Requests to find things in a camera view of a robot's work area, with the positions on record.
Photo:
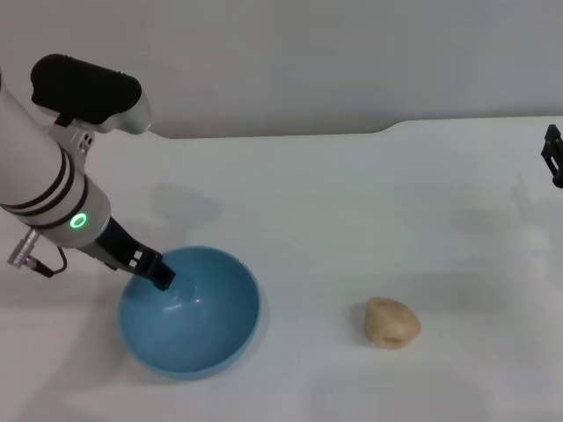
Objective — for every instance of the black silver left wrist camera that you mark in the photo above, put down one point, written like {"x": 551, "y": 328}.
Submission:
{"x": 83, "y": 92}

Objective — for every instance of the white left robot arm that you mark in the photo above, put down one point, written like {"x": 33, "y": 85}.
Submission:
{"x": 31, "y": 158}

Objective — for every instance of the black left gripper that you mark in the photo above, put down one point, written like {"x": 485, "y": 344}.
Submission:
{"x": 119, "y": 250}

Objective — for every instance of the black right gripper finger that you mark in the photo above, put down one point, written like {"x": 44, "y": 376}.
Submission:
{"x": 546, "y": 145}

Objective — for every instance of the beige egg yolk pastry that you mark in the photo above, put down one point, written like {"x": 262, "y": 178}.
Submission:
{"x": 391, "y": 323}

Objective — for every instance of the blue bowl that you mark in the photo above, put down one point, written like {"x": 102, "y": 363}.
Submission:
{"x": 198, "y": 334}

